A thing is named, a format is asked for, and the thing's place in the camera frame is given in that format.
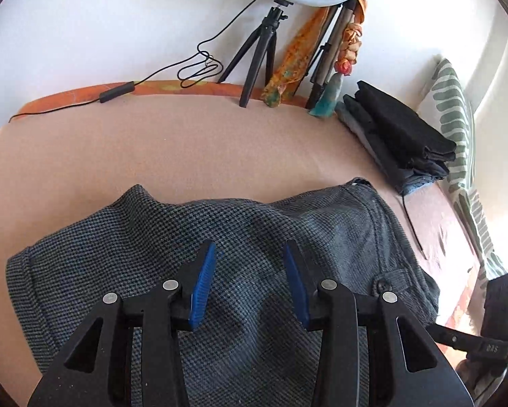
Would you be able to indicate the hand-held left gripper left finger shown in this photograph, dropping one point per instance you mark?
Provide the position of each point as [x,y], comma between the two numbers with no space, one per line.
[203,288]

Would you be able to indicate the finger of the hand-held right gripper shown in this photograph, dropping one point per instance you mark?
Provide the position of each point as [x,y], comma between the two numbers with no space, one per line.
[470,341]

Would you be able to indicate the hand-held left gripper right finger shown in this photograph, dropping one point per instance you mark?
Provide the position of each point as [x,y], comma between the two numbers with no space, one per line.
[296,284]

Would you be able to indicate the grey checkered pants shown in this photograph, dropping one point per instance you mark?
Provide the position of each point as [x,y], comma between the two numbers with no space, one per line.
[258,229]

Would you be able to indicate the black folded pants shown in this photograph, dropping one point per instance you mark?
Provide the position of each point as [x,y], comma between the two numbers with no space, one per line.
[406,127]

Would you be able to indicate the green leaf patterned pillow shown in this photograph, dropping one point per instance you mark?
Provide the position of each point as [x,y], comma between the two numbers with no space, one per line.
[478,229]
[448,110]

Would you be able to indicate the beige bed sheet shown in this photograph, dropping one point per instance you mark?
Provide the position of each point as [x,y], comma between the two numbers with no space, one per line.
[194,148]

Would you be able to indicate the stack of folded dark clothes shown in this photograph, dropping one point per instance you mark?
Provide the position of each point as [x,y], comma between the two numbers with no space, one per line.
[385,152]

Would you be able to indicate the dark folded stand poles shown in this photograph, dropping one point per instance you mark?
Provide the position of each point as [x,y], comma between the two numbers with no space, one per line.
[317,78]

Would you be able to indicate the orange patterned scarf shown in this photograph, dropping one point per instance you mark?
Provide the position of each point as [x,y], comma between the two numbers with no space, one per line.
[292,59]

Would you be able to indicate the black tripod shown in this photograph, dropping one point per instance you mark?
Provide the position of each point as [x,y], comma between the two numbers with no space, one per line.
[258,46]

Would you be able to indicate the folded tripod with tassel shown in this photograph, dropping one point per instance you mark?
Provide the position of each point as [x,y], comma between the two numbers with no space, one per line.
[349,46]

